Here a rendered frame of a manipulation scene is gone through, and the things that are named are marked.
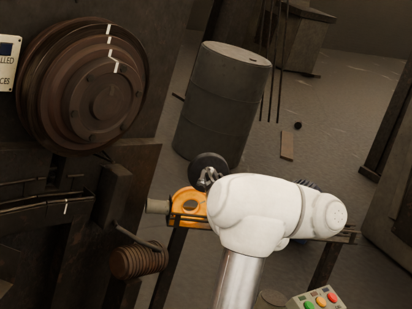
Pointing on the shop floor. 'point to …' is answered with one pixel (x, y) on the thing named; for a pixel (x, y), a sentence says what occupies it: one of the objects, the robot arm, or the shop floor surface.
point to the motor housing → (131, 273)
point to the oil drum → (221, 102)
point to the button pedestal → (316, 300)
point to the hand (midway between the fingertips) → (209, 168)
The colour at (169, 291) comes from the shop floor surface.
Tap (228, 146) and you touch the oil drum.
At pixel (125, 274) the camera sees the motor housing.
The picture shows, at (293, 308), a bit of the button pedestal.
